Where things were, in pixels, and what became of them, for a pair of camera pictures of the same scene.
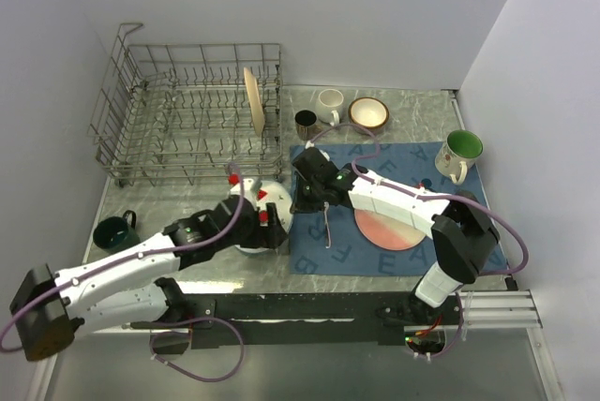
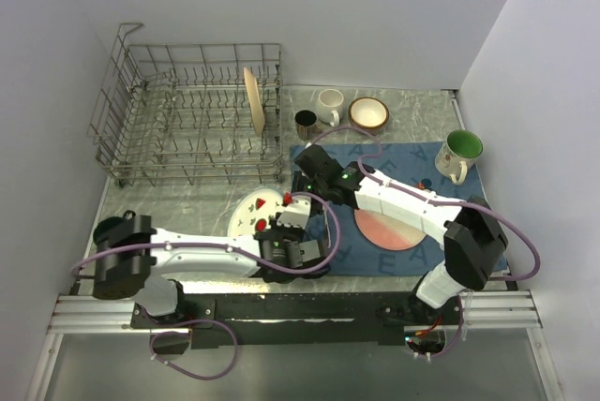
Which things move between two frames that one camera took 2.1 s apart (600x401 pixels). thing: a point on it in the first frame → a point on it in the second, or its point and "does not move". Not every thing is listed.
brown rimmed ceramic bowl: x=369 y=112 does not move
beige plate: x=255 y=101 does not move
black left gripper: x=270 y=235 → x=297 y=231
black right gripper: x=299 y=204 does not move
